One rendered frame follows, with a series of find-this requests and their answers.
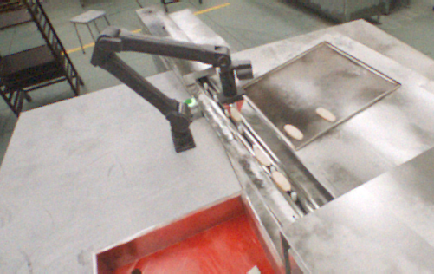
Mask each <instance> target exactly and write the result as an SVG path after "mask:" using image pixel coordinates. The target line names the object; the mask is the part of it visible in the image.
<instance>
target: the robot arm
mask: <svg viewBox="0 0 434 274"><path fill-rule="evenodd" d="M121 51H122V52H127V51H128V52H136V53H143V54H148V55H158V56H163V57H170V58H175V59H180V60H186V61H191V62H200V63H202V64H204V65H210V66H212V67H213V68H219V70H218V74H219V78H220V82H221V86H222V90H223V91H222V92H220V93H217V94H216V96H217V98H218V99H219V100H220V101H221V104H222V105H223V106H224V107H225V108H226V110H227V112H228V114H229V116H231V112H230V105H231V104H232V103H234V102H235V103H236V109H237V112H238V113H241V110H242V107H243V103H244V101H245V98H244V95H246V92H245V91H244V90H243V89H242V88H241V87H240V86H237V85H236V81H235V76H234V71H235V73H236V78H237V79H239V81H245V80H250V79H254V75H253V68H252V62H251V60H250V59H245V60H238V59H235V60H231V56H230V49H229V48H228V47H227V46H224V45H220V44H215V43H214V45H212V44H207V43H205V44H202V43H194V42H185V41H179V40H174V39H170V38H164V37H159V36H150V35H145V34H144V35H141V34H136V33H133V32H130V31H127V29H122V28H117V27H114V26H106V27H105V28H104V30H102V32H101V33H100V35H99V37H98V38H97V39H96V41H95V43H94V49H93V53H92V56H91V60H90V63H91V64H92V65H94V66H95V67H96V66H99V67H100V68H102V69H105V70H106V71H107V72H109V73H110V74H112V75H113V76H115V77H116V78H117V79H119V80H120V81H121V82H123V83H124V84H126V85H127V86H128V87H129V88H130V89H132V90H133V91H134V93H135V92H136V94H137V95H139V96H140V97H141V98H142V99H144V100H145V101H147V102H148V103H149V104H151V105H152V106H153V107H155V108H156V109H157V110H158V111H159V112H160V113H161V114H162V115H163V116H165V118H166V119H167V120H168V121H169V122H170V125H171V132H172V140H173V144H174V147H175V151H176V153H182V152H184V151H187V150H190V149H192V148H195V147H196V144H195V141H194V139H193V135H192V132H191V129H190V128H189V126H190V124H191V123H192V121H191V118H192V117H193V114H192V113H191V108H190V106H189V105H188V104H186V103H184V102H178V101H177V99H175V98H173V99H172V98H171V97H169V96H168V95H166V94H165V93H163V92H162V91H161V90H160V89H158V88H156V87H155V86H153V85H152V84H151V83H150V82H149V81H148V80H147V79H145V78H144V77H143V76H142V75H140V74H139V73H138V72H136V71H135V70H134V69H133V68H131V67H130V66H129V65H127V64H126V63H125V62H123V61H122V60H121V59H120V58H119V57H118V56H117V55H116V54H115V53H120V52H121ZM114 52H115V53H114ZM238 102H240V103H238Z"/></svg>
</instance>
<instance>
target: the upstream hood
mask: <svg viewBox="0 0 434 274"><path fill-rule="evenodd" d="M135 11H136V13H137V15H138V18H139V20H140V21H141V22H142V23H143V24H144V26H145V27H146V29H147V31H148V32H149V33H150V35H151V36H159V37H164V38H170V39H174V40H179V41H185V42H193V41H192V40H191V39H190V37H188V35H186V34H185V33H184V31H183V30H181V29H180V28H179V26H177V24H176V23H175V22H174V21H173V20H172V19H171V18H170V17H169V16H168V15H167V14H166V13H165V12H164V11H163V10H162V9H161V8H160V7H159V5H158V4H155V5H152V6H149V7H145V8H142V9H139V10H135ZM166 59H167V60H168V62H169V63H170V64H171V65H172V67H173V68H174V70H175V71H176V73H177V74H178V76H179V77H180V79H181V80H182V82H183V83H184V84H185V86H187V85H190V84H192V83H194V82H196V81H195V79H197V78H200V77H204V76H206V75H209V77H212V76H215V75H216V76H217V70H216V68H213V67H212V66H210V65H204V64H202V63H200V62H191V61H186V60H180V59H175V58H170V57H166Z"/></svg>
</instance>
